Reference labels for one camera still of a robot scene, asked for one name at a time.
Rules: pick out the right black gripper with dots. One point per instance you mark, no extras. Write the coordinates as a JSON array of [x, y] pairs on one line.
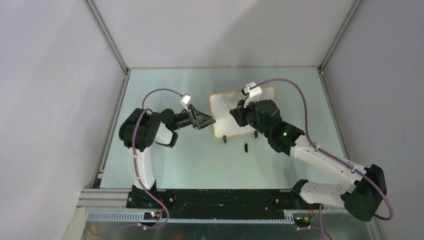
[[239, 113]]

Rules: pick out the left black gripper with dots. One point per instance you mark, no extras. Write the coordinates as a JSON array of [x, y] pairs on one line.
[[198, 120]]

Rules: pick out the silver whiteboard marker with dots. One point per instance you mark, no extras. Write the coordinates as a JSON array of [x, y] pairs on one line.
[[226, 106]]

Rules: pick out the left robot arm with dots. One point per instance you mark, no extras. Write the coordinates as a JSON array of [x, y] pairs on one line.
[[143, 128]]

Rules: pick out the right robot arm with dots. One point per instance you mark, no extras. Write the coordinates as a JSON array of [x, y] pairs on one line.
[[359, 190]]

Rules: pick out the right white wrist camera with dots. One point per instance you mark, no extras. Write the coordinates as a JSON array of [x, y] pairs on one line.
[[251, 92]]

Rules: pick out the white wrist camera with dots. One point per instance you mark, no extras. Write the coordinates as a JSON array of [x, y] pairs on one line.
[[251, 92], [185, 99]]

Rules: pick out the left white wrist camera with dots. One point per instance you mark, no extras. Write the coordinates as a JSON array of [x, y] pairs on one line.
[[185, 99]]

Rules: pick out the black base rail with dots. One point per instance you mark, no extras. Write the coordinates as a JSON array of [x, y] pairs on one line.
[[227, 204]]

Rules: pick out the white perforated cable tray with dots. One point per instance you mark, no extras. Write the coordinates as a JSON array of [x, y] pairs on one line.
[[147, 217]]

